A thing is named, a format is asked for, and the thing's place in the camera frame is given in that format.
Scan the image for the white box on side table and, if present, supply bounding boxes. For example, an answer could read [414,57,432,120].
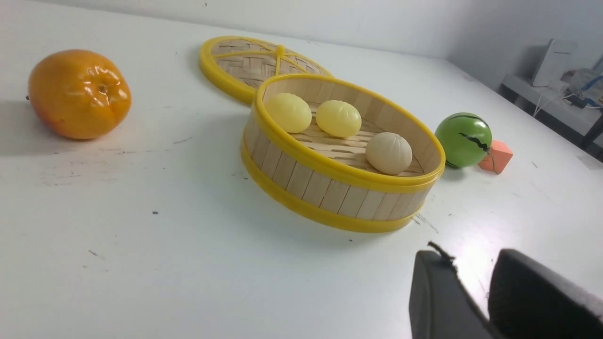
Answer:
[531,39,579,87]

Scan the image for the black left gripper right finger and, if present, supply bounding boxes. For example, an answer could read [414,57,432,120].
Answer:
[488,249,603,339]

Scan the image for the beige bun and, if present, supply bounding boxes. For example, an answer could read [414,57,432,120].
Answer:
[365,132,413,176]

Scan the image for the orange plastic tangerine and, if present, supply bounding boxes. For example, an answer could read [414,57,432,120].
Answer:
[28,49,132,141]

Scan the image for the side table with clutter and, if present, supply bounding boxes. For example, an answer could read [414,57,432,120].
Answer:
[499,56,603,151]

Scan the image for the bamboo steamer tray yellow rim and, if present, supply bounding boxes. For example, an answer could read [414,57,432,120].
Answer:
[241,73,445,233]

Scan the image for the woven bamboo steamer lid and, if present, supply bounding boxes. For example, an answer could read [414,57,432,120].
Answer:
[199,36,331,105]

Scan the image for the green toy watermelon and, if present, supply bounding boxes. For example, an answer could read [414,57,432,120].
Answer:
[434,112,492,168]

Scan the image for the orange foam cube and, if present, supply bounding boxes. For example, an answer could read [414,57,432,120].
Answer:
[478,140,514,175]

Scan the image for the yellow bun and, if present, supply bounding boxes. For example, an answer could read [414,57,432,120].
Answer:
[315,99,362,138]
[265,93,312,133]

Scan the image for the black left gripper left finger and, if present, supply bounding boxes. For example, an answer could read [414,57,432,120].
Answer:
[408,242,500,339]

